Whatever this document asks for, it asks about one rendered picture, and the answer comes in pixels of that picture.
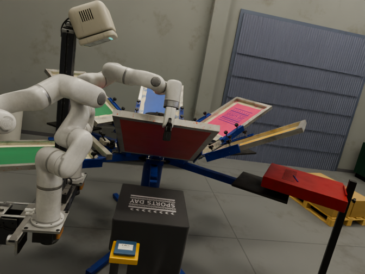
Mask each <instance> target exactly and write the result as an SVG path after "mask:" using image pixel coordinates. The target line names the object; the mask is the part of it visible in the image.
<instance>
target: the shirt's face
mask: <svg viewBox="0 0 365 274"><path fill-rule="evenodd" d="M131 194H133V195H142V196H150V197H159V198H169V199H174V200H175V208H176V214H177V215H169V214H159V213H150V212H144V211H134V210H128V206H129V201H130V196H131ZM114 219H119V220H129V221H138V222H149V223H158V224H164V225H174V226H184V227H188V226H189V225H188V219H187V212H186V207H185V200H184V194H183V191H181V190H172V189H164V188H155V187H149V186H141V185H132V184H123V188H122V191H121V194H120V197H119V200H118V204H117V208H116V211H115V214H114Z"/></svg>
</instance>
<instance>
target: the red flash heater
mask: <svg viewBox="0 0 365 274"><path fill-rule="evenodd" d="M293 175H294V176H295V178H296V179H297V180H298V182H297V180H296V179H295V178H294V176H293ZM261 186H262V187H264V188H267V189H271V190H274V191H277V192H280V193H283V194H286V195H290V196H293V197H296V198H299V199H301V200H305V201H308V202H311V203H314V204H318V205H320V206H324V207H327V208H330V209H333V210H336V211H340V212H342V213H345V210H346V207H347V205H348V199H347V191H346V188H345V185H344V184H343V183H341V182H337V181H335V180H331V179H327V178H324V177H320V176H316V175H313V174H310V173H306V172H302V171H299V170H295V169H292V168H289V167H285V166H281V165H278V164H274V163H271V165H270V166H269V168H268V170H267V171H266V173H265V174H264V176H263V179H262V183H261Z"/></svg>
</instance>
